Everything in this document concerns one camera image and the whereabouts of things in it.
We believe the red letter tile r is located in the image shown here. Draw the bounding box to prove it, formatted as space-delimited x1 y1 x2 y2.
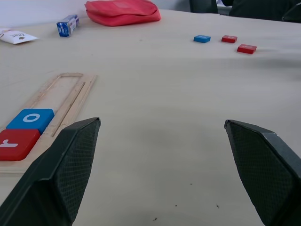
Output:
0 129 41 162

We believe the wooden letter tray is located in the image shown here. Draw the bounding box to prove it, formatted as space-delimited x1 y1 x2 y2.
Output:
0 73 97 174

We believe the white cream tube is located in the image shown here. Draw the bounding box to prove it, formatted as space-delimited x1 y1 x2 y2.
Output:
0 28 40 45

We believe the red fabric pouch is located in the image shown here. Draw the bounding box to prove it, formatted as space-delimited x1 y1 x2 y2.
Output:
84 0 162 27

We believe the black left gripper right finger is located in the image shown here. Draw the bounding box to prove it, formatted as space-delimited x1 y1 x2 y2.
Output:
224 119 301 226

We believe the blue letter tile o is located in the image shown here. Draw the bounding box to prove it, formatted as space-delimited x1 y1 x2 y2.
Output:
6 108 55 135

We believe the black chair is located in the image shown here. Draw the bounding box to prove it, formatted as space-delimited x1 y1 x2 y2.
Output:
189 0 221 15
222 0 301 24

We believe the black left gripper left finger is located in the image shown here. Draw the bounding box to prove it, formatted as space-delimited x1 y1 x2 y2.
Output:
0 117 101 226

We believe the red letter tile b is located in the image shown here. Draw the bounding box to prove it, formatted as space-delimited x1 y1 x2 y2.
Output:
221 35 238 44

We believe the blue letter tile t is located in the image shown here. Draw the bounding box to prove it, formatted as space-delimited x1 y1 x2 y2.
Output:
193 35 211 44

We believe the blue toothpaste box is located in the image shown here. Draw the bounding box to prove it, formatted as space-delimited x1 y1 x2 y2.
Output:
56 15 80 38

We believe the red letter tile o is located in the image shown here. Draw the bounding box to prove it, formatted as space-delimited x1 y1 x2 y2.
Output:
237 44 257 55

